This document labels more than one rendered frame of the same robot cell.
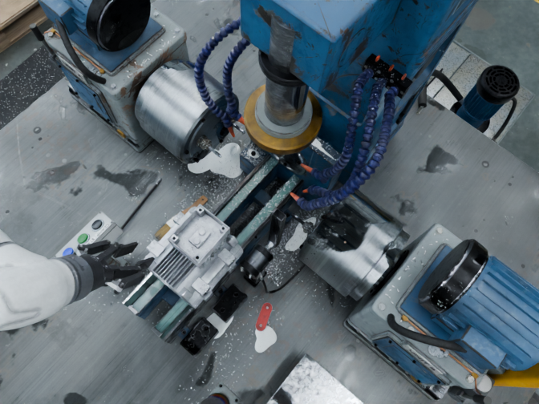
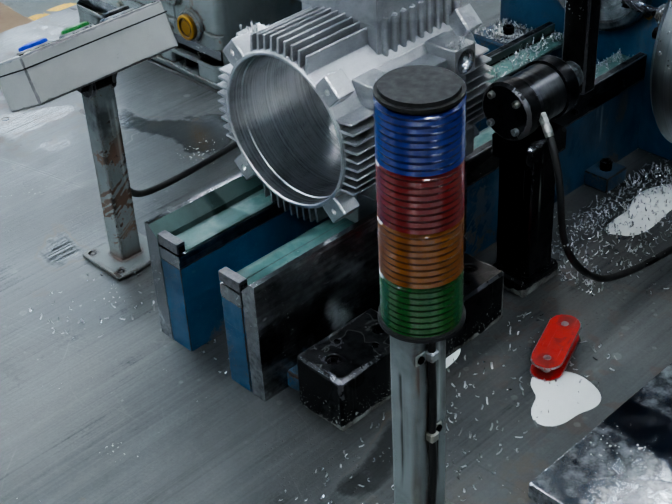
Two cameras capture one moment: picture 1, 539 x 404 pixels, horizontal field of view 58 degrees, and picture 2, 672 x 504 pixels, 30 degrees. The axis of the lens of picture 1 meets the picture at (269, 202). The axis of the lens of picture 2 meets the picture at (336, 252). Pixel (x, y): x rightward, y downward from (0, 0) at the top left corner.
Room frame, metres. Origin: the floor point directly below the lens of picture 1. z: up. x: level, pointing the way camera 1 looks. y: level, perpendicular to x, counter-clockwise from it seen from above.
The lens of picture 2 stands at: (-0.80, -0.05, 1.59)
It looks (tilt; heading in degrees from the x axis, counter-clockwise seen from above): 35 degrees down; 14
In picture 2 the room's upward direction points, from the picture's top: 3 degrees counter-clockwise
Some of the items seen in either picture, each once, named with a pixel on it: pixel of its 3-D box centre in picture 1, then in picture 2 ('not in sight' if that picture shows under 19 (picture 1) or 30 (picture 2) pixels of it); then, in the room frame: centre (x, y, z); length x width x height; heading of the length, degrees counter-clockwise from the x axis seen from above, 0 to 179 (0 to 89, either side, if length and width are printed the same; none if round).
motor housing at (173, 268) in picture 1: (193, 257); (356, 93); (0.28, 0.18, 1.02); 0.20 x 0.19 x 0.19; 148
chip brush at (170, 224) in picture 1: (182, 218); not in sight; (0.44, 0.27, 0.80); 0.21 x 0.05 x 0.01; 143
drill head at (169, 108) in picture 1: (176, 102); not in sight; (0.73, 0.31, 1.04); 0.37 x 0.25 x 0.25; 57
